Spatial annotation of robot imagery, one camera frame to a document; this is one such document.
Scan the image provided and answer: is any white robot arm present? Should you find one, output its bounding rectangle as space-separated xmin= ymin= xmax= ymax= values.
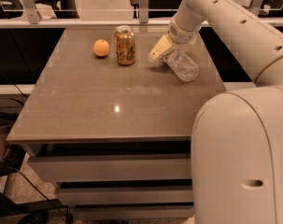
xmin=149 ymin=0 xmax=283 ymax=224

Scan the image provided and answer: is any clear plastic water bottle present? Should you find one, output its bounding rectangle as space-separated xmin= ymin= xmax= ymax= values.
xmin=163 ymin=49 xmax=199 ymax=82

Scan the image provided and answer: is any black office chair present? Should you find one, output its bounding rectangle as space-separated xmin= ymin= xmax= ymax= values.
xmin=129 ymin=0 xmax=191 ymax=20

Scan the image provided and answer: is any grey drawer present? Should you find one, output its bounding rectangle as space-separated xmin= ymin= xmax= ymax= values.
xmin=72 ymin=205 xmax=194 ymax=220
xmin=28 ymin=154 xmax=191 ymax=183
xmin=56 ymin=186 xmax=193 ymax=206

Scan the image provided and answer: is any middle grey drawer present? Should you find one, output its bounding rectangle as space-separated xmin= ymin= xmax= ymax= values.
xmin=56 ymin=186 xmax=193 ymax=206

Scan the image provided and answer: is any glass partition rail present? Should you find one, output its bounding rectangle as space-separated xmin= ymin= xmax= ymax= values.
xmin=0 ymin=0 xmax=283 ymax=30

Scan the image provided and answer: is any bottom grey drawer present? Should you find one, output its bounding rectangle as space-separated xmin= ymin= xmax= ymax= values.
xmin=72 ymin=205 xmax=194 ymax=220

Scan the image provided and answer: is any grey drawer cabinet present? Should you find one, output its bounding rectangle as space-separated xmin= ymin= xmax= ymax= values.
xmin=7 ymin=28 xmax=224 ymax=211

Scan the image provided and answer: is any gold soda can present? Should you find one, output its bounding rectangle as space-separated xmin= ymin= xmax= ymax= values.
xmin=115 ymin=25 xmax=135 ymax=65

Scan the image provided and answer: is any orange fruit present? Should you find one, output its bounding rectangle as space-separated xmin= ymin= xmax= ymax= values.
xmin=93 ymin=39 xmax=109 ymax=57

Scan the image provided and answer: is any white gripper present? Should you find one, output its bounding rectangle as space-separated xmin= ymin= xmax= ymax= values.
xmin=149 ymin=17 xmax=200 ymax=62

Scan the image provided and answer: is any top grey drawer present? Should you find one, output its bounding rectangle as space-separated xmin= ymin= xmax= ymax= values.
xmin=28 ymin=154 xmax=191 ymax=183

